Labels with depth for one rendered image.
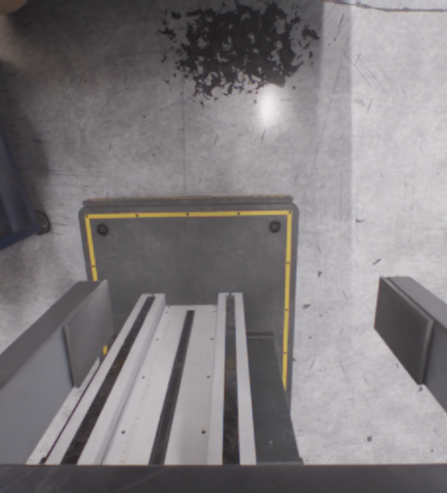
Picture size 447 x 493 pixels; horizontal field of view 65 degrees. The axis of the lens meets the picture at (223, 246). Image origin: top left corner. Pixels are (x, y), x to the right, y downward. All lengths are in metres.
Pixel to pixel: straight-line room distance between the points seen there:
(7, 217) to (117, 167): 0.45
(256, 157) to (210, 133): 0.20
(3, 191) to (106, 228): 0.49
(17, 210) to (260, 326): 0.99
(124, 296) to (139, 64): 0.84
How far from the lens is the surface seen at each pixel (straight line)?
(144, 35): 1.48
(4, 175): 1.52
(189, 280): 1.18
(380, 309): 0.17
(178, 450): 0.73
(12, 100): 1.63
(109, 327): 0.17
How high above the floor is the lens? 1.40
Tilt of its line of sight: 73 degrees down
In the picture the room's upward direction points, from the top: 176 degrees counter-clockwise
